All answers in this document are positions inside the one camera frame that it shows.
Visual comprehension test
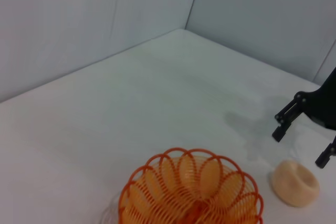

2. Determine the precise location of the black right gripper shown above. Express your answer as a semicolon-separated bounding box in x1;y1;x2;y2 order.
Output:
271;66;336;168

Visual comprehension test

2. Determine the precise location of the cream round bun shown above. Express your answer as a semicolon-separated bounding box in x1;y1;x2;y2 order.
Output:
271;159;321;208

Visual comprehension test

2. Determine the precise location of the orange wire basket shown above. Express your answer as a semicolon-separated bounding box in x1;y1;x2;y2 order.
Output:
118;147;264;224

